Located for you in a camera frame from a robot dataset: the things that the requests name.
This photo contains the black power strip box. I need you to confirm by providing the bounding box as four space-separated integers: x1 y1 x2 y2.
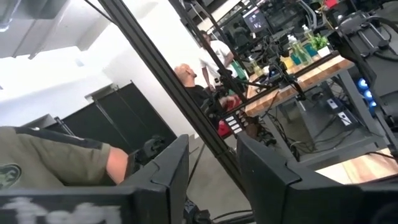
224 113 246 135

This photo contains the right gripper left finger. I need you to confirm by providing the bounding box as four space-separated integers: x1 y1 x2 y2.
0 133 190 224

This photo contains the computer monitor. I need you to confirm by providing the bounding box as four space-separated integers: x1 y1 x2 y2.
241 6 270 34

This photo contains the person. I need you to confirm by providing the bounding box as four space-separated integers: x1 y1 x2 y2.
0 126 130 190
173 63 224 125
198 30 236 91

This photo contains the computer with blue lights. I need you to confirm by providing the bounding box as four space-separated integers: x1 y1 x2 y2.
356 77 378 118

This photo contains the black overhead rig frame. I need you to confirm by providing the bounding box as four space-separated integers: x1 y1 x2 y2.
83 0 249 195

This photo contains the black cabinet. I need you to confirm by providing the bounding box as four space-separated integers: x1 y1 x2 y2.
23 80 178 155

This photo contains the small potted green plant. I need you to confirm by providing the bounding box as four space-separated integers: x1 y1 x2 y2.
310 33 331 58

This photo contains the green soap pump bottle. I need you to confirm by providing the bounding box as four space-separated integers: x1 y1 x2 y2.
287 34 313 65
302 24 315 43

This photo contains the wooden workstation table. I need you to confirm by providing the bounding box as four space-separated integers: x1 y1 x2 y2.
244 50 356 118

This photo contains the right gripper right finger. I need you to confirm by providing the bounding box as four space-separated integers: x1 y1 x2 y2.
236 133 398 224

